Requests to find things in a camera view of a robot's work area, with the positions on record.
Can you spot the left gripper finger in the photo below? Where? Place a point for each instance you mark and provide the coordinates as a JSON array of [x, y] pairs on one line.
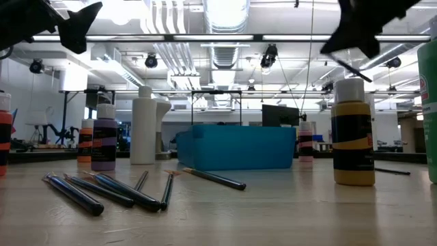
[[80, 18], [73, 39]]

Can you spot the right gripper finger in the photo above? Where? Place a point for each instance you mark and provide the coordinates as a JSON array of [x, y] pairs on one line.
[[370, 44], [345, 37]]

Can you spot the purple paint bottle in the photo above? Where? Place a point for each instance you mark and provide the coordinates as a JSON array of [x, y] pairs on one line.
[[104, 123]]

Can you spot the large green paint bottle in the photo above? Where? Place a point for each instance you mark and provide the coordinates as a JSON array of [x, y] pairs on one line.
[[431, 136]]

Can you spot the blue plastic bin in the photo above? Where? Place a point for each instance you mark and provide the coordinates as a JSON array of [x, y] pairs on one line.
[[235, 147]]

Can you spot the paintbrush with tan bristles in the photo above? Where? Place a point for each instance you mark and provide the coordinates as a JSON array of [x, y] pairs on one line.
[[218, 180]]

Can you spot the black background robot arm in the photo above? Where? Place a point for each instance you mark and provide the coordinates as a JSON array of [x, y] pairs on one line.
[[54, 130]]

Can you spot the orange paint bottle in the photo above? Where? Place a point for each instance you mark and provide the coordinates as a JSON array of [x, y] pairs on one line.
[[85, 130]]

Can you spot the red paint bottle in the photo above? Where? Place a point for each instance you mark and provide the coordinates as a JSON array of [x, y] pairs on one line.
[[5, 119]]

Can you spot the pink paint bottle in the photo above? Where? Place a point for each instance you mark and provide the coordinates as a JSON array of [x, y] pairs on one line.
[[305, 133]]

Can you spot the yellow paint bottle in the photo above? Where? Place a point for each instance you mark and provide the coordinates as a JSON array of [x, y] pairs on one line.
[[353, 177]]

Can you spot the black ceiling spotlight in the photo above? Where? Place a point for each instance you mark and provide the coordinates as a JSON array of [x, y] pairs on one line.
[[151, 61], [394, 62], [36, 66], [269, 54]]

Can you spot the white background lamp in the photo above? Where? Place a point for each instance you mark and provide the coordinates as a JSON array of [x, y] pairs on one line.
[[35, 118]]

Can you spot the black background monitor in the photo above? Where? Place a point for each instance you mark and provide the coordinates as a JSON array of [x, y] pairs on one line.
[[280, 116]]

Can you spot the small blue background box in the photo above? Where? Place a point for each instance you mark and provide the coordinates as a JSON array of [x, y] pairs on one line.
[[317, 137]]

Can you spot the tall white bottle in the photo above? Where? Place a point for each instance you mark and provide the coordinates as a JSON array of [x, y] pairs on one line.
[[143, 130]]

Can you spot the paintbrush with orange flat bristles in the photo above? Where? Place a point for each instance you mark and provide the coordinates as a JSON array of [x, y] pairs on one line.
[[167, 193]]

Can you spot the blue steel post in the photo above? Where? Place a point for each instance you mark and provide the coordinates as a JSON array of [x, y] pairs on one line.
[[64, 116]]

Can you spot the silver ceiling air duct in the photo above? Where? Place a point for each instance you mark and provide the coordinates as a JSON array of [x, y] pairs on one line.
[[227, 20]]

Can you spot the black background rig frame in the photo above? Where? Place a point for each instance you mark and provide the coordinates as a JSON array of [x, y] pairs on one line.
[[216, 92]]

